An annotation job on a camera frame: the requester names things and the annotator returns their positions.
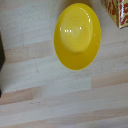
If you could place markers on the yellow plastic bowl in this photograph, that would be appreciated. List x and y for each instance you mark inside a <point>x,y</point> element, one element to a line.
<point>77,33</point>

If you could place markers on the black fabric storage box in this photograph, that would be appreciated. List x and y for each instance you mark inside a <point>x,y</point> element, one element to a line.
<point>1,53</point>

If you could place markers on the red yellow snack box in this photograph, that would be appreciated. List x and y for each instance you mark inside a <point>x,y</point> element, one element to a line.
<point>118,10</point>

